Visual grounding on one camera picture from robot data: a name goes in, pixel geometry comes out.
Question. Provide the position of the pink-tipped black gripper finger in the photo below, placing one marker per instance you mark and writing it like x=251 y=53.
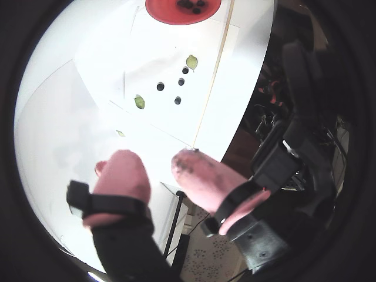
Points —
x=123 y=176

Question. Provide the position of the black metal stand leg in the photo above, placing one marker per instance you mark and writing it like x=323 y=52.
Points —
x=176 y=211

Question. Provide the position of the stained pink-tipped gripper finger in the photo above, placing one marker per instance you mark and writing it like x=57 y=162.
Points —
x=202 y=179

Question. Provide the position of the black camera lens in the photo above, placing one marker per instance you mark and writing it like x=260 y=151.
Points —
x=299 y=73

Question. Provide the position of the black servo block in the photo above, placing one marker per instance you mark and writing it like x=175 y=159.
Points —
x=273 y=167

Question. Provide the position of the dotted pale rug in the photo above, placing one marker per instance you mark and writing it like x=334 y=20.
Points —
x=205 y=258

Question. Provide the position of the small green leaf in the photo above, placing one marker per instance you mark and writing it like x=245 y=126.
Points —
x=120 y=133

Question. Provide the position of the red collapsible silicone cup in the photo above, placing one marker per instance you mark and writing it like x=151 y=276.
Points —
x=164 y=11

